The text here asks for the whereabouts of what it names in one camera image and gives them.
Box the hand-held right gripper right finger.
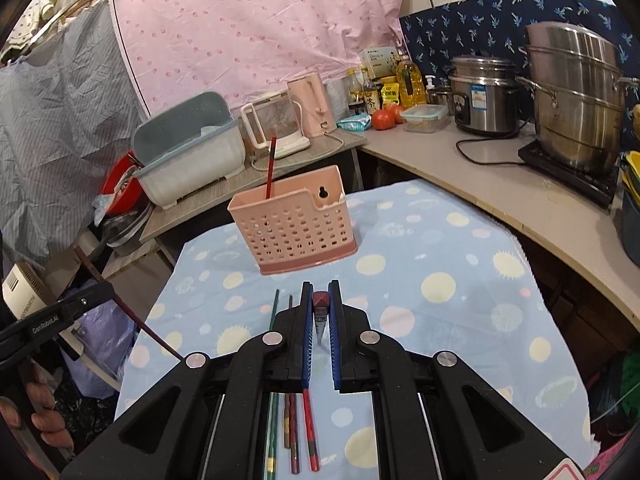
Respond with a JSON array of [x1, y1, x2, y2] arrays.
[[327, 281, 586, 480]]

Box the white and green box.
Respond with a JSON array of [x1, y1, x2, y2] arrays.
[[359, 46, 399, 81]]

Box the grey striped cloth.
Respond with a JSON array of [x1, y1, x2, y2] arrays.
[[0, 7, 151, 281]]

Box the blue dotted table cloth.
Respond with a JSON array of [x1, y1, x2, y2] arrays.
[[115, 180, 593, 480]]

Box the black power cable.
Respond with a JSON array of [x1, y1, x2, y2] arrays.
[[455, 129, 532, 167]]

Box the glass food container green lid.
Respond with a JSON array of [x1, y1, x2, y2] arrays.
[[400, 104, 450, 134]]

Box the green patterned chopstick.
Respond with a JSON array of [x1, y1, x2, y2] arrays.
[[267, 289, 279, 480]]

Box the pink electric kettle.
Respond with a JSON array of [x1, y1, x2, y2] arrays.
[[286, 72, 337, 139]]

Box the white power cable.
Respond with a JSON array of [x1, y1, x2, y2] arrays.
[[250, 130, 347, 172]]

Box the large steel steamer pot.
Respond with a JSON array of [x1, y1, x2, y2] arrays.
[[515, 21, 640, 177]]

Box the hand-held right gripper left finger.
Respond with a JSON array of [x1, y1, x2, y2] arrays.
[[60, 282, 314, 480]]

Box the red and black chopstick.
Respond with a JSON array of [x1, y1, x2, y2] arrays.
[[302, 389, 321, 472]]

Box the pink dotted cloth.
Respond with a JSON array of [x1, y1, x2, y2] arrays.
[[110, 0, 408, 116]]

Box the metal pans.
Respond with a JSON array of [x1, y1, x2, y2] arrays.
[[106, 205, 152, 257]]

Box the purple plastic bag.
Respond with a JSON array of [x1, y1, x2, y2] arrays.
[[65, 300, 139, 402]]

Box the navy blue printed cloth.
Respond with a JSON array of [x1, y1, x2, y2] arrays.
[[399, 0, 636, 91]]

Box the steel rice cooker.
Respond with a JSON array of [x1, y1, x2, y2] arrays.
[[447, 55, 522, 137]]

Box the small steel pot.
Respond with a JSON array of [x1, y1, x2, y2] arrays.
[[427, 85, 454, 112]]

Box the bright red chopstick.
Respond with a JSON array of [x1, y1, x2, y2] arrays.
[[263, 136, 278, 200]]

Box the blue wipes packet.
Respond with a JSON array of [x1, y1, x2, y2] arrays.
[[336, 115, 371, 134]]

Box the black induction cooker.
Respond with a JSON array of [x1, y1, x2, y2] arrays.
[[517, 140, 621, 209]]

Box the red plastic bowl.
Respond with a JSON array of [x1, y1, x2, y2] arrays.
[[101, 152, 146, 216]]

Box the person's left hand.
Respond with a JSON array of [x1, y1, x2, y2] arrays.
[[22, 365, 76, 453]]

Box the white glass kettle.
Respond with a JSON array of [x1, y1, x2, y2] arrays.
[[240, 94, 312, 157]]

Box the yellow cooking oil bottle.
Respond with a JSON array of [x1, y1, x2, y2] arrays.
[[396, 57, 427, 109]]

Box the dark soy sauce bottle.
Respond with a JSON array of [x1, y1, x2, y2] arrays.
[[361, 77, 383, 114]]

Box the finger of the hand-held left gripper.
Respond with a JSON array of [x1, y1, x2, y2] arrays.
[[62, 282, 117, 321]]

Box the blue-grey dish drainer box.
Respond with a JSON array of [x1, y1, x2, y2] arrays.
[[132, 91, 247, 208]]

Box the pink perforated utensil holder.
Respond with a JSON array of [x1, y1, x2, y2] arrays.
[[227, 165, 360, 276]]

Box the white heater appliance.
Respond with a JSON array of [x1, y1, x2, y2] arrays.
[[2, 260, 52, 322]]

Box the grey and red chopstick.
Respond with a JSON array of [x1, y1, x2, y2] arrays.
[[287, 295, 302, 476]]

